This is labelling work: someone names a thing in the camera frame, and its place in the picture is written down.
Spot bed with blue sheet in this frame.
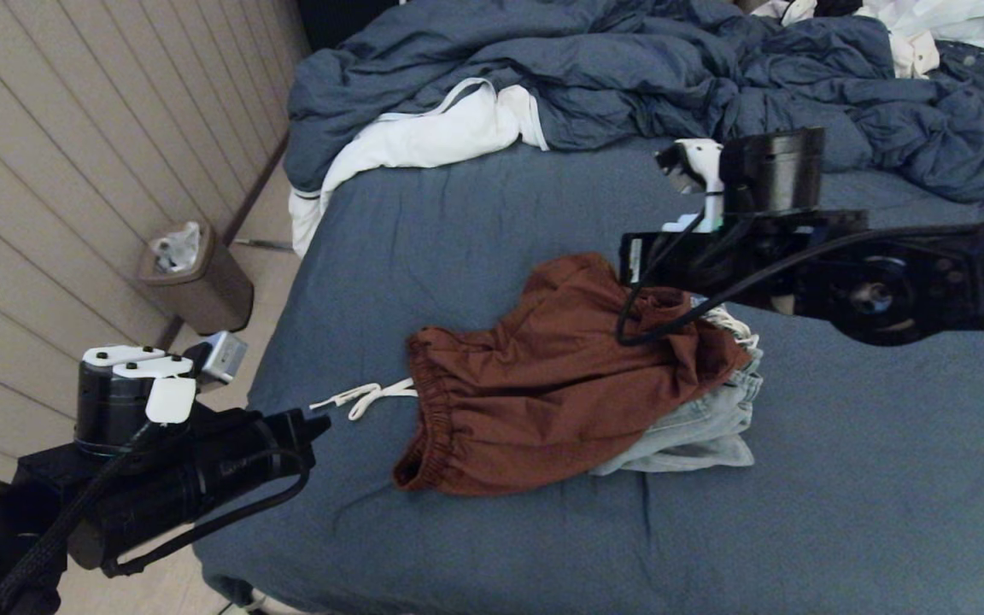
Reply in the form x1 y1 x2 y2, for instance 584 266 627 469
190 137 984 615

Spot black furniture panel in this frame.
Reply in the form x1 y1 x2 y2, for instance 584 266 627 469
296 0 407 54

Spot brown shorts with white print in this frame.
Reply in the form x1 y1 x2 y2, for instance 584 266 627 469
310 253 751 498

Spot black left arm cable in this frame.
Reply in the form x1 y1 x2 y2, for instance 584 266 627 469
0 427 315 615

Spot white clothes pile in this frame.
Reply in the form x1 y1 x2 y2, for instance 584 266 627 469
748 0 984 79

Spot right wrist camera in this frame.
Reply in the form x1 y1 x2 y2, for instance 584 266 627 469
656 128 828 233

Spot clear plastic bag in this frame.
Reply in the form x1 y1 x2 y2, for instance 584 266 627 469
150 222 202 274

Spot light blue denim shorts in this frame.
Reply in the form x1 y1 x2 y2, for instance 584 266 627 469
590 295 764 476

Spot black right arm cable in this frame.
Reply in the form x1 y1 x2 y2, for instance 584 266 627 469
616 201 984 347

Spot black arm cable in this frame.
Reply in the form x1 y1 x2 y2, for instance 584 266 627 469
616 201 984 347
0 427 315 615

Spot brown trash bin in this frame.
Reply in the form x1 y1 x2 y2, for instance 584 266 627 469
138 222 255 337

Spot crumpled blue duvet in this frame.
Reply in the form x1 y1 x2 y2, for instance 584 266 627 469
283 0 984 204

